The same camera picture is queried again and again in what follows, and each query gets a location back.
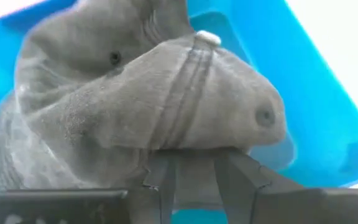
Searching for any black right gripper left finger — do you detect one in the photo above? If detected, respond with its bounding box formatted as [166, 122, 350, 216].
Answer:
[141, 149, 180, 224]

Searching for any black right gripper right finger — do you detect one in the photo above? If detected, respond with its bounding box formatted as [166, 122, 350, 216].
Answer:
[213, 147, 305, 224]

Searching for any dark grey fabric cap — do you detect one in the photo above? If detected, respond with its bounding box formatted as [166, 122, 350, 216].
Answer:
[0, 0, 289, 215]

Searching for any blue plastic bin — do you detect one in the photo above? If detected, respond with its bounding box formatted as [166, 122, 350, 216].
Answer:
[0, 0, 358, 224]

